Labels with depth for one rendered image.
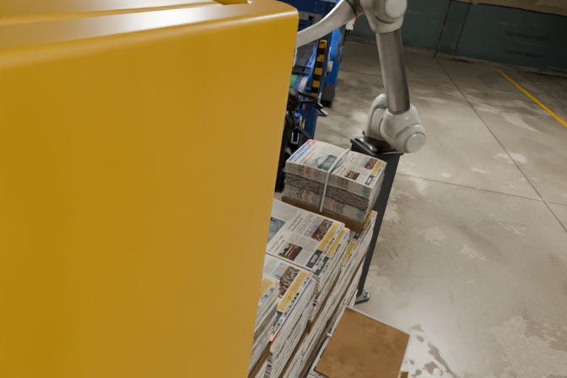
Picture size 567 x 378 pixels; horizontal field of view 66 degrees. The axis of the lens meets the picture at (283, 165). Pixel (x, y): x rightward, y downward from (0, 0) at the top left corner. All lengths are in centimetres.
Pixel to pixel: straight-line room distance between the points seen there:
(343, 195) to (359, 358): 61
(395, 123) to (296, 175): 51
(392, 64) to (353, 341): 111
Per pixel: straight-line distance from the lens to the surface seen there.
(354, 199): 181
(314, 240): 138
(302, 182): 186
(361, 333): 180
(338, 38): 575
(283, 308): 114
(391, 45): 190
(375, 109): 222
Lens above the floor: 186
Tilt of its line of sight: 26 degrees down
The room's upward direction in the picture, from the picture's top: 8 degrees clockwise
